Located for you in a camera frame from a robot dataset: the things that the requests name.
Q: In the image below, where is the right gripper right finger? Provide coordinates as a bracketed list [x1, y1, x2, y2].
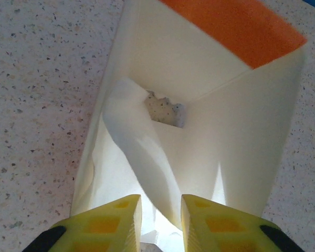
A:
[180, 194, 307, 252]

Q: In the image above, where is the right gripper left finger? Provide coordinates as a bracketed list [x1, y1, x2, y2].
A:
[22, 194, 143, 252]

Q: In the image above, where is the orange coffee filter box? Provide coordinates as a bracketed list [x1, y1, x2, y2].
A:
[70, 0, 308, 237]

